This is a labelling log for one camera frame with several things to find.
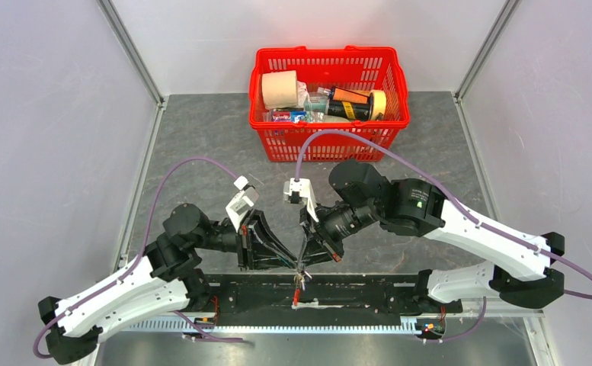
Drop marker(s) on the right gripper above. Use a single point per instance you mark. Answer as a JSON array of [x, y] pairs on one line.
[[315, 233]]

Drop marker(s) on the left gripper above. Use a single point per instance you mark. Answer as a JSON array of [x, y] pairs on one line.
[[288, 260]]

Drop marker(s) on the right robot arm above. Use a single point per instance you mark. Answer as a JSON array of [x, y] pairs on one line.
[[516, 267]]

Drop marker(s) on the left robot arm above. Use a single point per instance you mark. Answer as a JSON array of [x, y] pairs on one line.
[[165, 278]]

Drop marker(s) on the snack packets in basket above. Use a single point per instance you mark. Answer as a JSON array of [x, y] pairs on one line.
[[311, 108]]

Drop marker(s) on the yellow masking tape roll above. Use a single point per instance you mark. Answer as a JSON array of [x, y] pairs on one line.
[[378, 104]]

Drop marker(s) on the beige paper roll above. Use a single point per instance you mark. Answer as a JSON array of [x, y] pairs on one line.
[[279, 89]]

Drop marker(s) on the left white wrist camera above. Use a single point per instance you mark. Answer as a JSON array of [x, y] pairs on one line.
[[242, 202]]

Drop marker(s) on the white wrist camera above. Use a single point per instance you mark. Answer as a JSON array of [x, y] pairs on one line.
[[301, 192], [242, 202]]

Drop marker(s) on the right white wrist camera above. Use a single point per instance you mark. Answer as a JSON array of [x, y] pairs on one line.
[[301, 192]]

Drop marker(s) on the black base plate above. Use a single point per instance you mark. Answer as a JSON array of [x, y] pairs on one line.
[[256, 299]]

